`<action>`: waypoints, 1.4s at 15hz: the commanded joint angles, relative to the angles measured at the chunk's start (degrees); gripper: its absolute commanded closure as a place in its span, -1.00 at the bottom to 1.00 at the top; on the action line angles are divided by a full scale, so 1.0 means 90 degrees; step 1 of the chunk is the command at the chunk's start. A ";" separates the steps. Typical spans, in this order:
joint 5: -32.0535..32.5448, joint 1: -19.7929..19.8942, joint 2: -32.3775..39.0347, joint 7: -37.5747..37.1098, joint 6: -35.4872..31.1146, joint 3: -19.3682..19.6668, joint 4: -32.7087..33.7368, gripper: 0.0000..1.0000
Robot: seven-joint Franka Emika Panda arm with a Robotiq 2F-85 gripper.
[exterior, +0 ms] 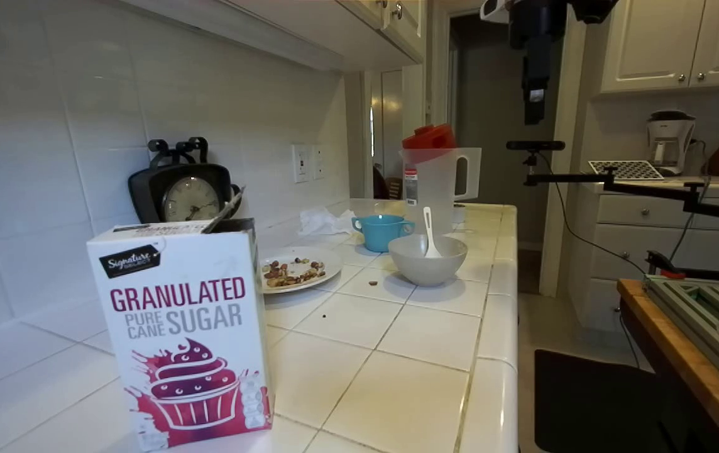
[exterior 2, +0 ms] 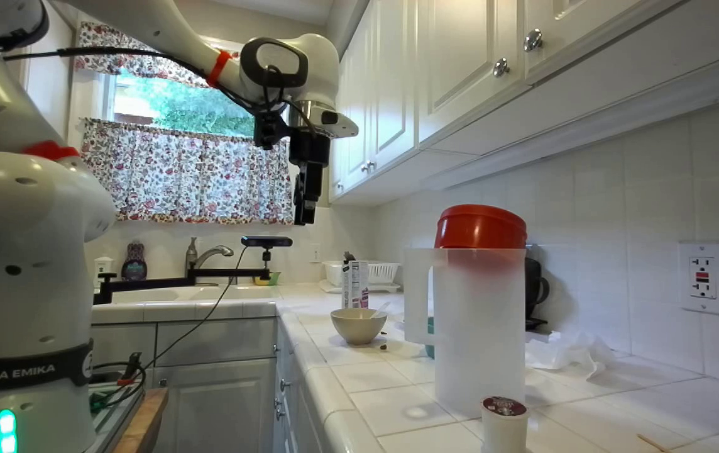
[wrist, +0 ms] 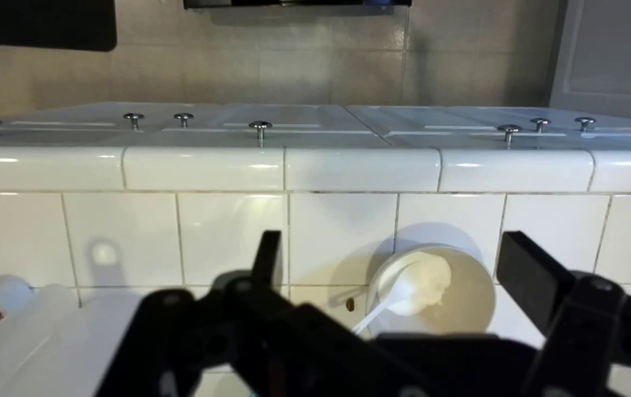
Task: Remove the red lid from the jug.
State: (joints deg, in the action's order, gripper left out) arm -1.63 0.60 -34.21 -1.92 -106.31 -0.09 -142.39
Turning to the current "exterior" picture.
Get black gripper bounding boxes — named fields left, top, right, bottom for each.
left=508, top=0, right=571, bottom=128

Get red jug lid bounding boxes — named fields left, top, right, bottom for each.
left=400, top=123, right=460, bottom=155

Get translucent plastic jug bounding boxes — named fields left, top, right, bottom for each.
left=400, top=147, right=484, bottom=226

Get silver appliance on counter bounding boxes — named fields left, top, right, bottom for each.
left=646, top=109, right=698, bottom=180

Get cream upper cabinets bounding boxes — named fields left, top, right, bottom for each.
left=597, top=0, right=719, bottom=95

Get white spoon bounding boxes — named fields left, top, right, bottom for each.
left=420, top=205, right=444, bottom=263

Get white lower cabinets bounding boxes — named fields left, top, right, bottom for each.
left=564, top=180, right=719, bottom=338

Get white bowl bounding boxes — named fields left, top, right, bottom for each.
left=386, top=233, right=470, bottom=287

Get blue cup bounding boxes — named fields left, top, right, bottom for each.
left=349, top=214, right=417, bottom=254

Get crumpled clear plastic wrap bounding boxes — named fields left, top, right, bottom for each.
left=295, top=205, right=360, bottom=239

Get gray control device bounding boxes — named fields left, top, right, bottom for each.
left=644, top=270, right=719, bottom=409

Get white plate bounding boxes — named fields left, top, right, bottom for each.
left=255, top=253, right=344, bottom=297

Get food scraps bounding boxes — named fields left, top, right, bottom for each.
left=260, top=256, right=329, bottom=290

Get wooden table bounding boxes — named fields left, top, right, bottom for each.
left=615, top=275, right=719, bottom=453

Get black floor mat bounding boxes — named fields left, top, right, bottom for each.
left=532, top=348, right=691, bottom=453

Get black kitchen scale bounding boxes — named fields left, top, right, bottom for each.
left=124, top=137, right=244, bottom=226

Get granulated sugar box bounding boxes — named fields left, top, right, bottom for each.
left=83, top=220, right=273, bottom=453

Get black bar camera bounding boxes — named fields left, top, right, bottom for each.
left=504, top=139, right=567, bottom=157

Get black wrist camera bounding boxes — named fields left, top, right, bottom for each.
left=567, top=0, right=620, bottom=25

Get wire dish rack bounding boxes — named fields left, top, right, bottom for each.
left=585, top=157, right=669, bottom=185

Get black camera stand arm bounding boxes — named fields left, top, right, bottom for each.
left=522, top=150, right=719, bottom=226

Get black camera cable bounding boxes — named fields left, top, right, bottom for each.
left=548, top=180, right=656, bottom=280

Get white wall outlet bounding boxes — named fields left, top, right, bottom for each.
left=288, top=142, right=329, bottom=185

